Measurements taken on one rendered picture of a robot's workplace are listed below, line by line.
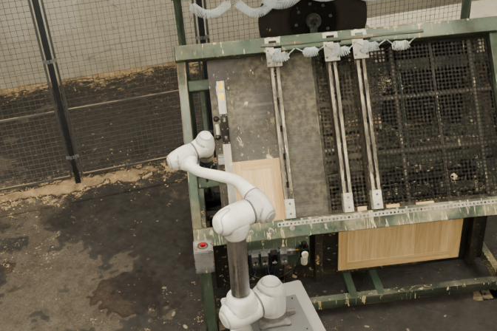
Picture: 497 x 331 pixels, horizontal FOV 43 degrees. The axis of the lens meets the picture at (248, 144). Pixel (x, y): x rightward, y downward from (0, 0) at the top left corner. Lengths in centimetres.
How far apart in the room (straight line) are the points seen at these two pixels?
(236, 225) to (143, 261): 238
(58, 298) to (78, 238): 74
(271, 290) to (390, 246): 146
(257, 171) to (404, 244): 127
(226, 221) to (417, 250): 209
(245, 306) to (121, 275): 205
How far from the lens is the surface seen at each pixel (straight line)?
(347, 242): 462
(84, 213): 610
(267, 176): 419
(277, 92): 423
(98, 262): 549
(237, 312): 345
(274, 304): 356
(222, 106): 419
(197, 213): 414
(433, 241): 483
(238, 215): 310
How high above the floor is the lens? 344
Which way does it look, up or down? 31 degrees down
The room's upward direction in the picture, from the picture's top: 4 degrees counter-clockwise
